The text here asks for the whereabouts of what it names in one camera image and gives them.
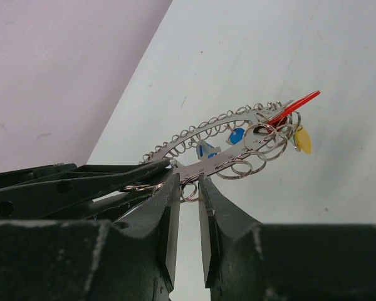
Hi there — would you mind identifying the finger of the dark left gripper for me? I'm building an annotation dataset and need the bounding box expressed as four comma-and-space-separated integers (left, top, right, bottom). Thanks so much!
0, 163, 77, 189
0, 159, 169, 219

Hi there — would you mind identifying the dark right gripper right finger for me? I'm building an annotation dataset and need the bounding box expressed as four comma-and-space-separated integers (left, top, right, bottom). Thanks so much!
199, 175, 376, 300

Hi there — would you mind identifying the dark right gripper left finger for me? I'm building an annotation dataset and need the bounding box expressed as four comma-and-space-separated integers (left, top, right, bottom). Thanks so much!
0, 175, 180, 300

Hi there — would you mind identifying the large metal key organizer ring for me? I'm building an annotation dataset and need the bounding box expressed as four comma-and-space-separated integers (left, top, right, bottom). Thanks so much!
122, 99, 301, 203

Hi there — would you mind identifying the blue key tag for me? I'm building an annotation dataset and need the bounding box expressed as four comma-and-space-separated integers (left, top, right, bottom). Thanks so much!
226, 127, 245, 145

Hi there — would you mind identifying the yellow key tag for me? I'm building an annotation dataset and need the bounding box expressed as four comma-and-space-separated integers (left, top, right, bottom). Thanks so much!
293, 126, 312, 155

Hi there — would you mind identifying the red key tag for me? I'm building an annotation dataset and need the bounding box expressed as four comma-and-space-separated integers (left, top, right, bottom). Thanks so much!
267, 90, 321, 125

